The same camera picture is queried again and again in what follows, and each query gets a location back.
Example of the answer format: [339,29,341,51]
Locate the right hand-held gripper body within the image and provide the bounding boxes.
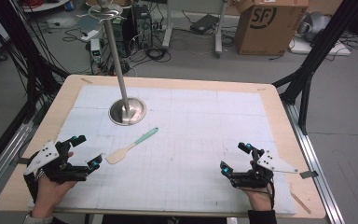
[228,148,300,189]

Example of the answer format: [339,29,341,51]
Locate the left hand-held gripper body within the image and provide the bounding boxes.
[22,139,89,203]

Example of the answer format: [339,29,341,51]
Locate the green-handled cream spatula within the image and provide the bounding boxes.
[104,127,159,165]

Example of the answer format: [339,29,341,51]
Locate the silver metal utensil stand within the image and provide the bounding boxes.
[77,0,147,127]

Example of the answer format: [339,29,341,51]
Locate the person's right hand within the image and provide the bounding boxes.
[241,185,275,213]

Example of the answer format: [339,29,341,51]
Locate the person's left hand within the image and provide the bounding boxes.
[31,173,78,219]

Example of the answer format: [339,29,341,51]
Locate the thin wooden stick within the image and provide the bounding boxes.
[289,190,312,216]

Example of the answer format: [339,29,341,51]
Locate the grey tape piece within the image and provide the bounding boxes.
[298,170,320,180]

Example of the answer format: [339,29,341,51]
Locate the white gridded mat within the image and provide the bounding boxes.
[27,84,297,217]

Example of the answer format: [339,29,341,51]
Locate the small white electronic box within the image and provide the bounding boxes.
[89,37,103,64]

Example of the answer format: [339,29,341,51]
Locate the white power strip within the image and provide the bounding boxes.
[79,29,101,43]

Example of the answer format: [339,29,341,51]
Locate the brown cardboard box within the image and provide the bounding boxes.
[233,0,310,57]

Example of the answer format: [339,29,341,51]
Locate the white flat board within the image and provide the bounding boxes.
[288,36,352,58]

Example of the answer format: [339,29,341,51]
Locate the black flat device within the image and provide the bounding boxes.
[189,13,221,35]

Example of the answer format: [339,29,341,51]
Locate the black computer tower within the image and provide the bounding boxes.
[131,4,154,50]

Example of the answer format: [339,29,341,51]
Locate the grey rounded device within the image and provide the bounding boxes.
[296,11,333,44]

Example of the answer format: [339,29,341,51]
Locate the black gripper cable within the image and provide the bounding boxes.
[265,177,277,210]

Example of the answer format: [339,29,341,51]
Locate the aluminium rail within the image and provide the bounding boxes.
[282,101,347,224]
[0,120,35,204]

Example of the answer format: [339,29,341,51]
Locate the black metal frame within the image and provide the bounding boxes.
[271,0,358,136]
[0,0,71,181]

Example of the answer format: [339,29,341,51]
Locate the coiled black cable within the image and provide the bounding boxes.
[145,46,172,63]

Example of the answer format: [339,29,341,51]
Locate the white stand frame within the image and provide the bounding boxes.
[161,0,229,59]

